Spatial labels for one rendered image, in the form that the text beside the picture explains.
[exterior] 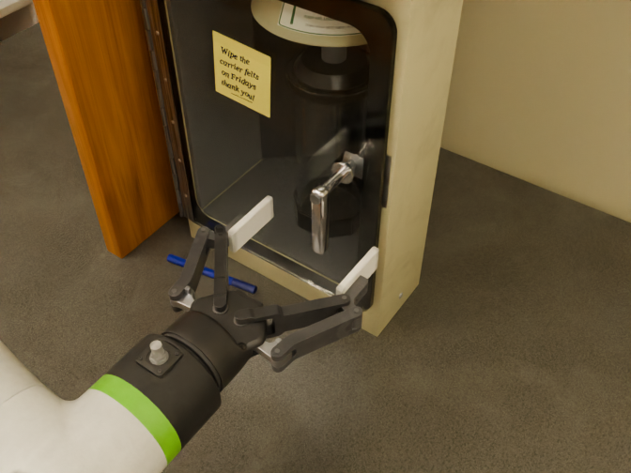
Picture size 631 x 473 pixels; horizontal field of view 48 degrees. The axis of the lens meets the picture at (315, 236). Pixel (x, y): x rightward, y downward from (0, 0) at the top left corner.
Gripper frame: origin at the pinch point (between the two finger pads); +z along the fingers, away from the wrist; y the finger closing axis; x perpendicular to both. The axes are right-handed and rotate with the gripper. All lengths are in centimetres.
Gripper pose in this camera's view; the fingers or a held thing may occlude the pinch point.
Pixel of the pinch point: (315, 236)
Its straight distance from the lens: 75.7
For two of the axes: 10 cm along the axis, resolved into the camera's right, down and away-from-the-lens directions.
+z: 5.7, -5.8, 5.8
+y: -8.2, -4.0, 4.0
